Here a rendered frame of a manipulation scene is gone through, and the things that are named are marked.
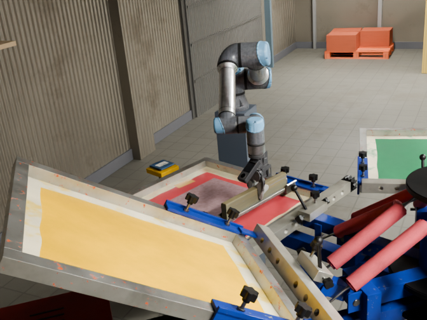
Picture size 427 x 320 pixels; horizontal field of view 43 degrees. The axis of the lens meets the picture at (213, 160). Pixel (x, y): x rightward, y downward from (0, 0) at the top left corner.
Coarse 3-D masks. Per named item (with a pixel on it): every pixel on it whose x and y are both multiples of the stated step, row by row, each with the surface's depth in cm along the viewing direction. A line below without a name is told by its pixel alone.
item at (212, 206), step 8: (168, 192) 268; (176, 192) 267; (184, 192) 266; (192, 192) 266; (152, 200) 262; (160, 200) 261; (176, 200) 259; (184, 200) 259; (200, 200) 257; (208, 200) 256; (216, 200) 256; (200, 208) 249; (208, 208) 249; (216, 208) 248; (248, 216) 239; (256, 216) 238; (264, 216) 237; (240, 224) 233; (248, 224) 232; (256, 224) 231; (264, 224) 231
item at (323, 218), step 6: (318, 216) 216; (324, 216) 215; (330, 216) 215; (306, 222) 218; (312, 222) 215; (318, 222) 213; (324, 222) 211; (330, 222) 210; (336, 222) 210; (312, 228) 216; (324, 228) 212; (330, 228) 210
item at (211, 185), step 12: (204, 180) 278; (216, 180) 276; (228, 180) 275; (204, 192) 265; (216, 192) 263; (228, 192) 262; (240, 192) 261; (264, 204) 247; (276, 204) 246; (288, 204) 245; (276, 216) 237
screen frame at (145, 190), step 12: (192, 168) 287; (216, 168) 289; (228, 168) 283; (240, 168) 279; (156, 180) 274; (168, 180) 276; (132, 192) 263; (144, 192) 266; (300, 192) 253; (300, 204) 237
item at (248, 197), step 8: (280, 176) 246; (272, 184) 242; (280, 184) 247; (248, 192) 231; (256, 192) 235; (272, 192) 244; (232, 200) 225; (240, 200) 228; (248, 200) 232; (256, 200) 236; (224, 208) 223; (240, 208) 229; (224, 216) 225
